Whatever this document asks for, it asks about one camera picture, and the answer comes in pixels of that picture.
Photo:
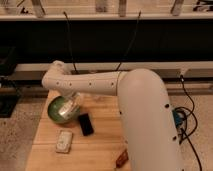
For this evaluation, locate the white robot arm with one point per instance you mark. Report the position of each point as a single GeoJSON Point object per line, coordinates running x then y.
{"type": "Point", "coordinates": [144, 107]}

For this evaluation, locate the black smartphone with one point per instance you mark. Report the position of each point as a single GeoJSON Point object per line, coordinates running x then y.
{"type": "Point", "coordinates": [85, 124]}

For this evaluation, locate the blue connector plug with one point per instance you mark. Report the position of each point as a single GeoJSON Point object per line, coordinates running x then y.
{"type": "Point", "coordinates": [177, 119]}

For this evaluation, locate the brown wooden-handled tool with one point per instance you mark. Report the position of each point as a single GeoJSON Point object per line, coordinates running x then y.
{"type": "Point", "coordinates": [122, 159]}

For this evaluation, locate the green ceramic bowl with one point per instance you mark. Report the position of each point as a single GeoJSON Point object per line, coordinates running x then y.
{"type": "Point", "coordinates": [53, 109]}

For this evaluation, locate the white rectangular packet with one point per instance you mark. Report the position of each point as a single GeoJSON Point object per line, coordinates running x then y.
{"type": "Point", "coordinates": [64, 141]}

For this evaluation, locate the black box at left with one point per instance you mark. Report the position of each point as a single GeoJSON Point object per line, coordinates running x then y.
{"type": "Point", "coordinates": [8, 63]}

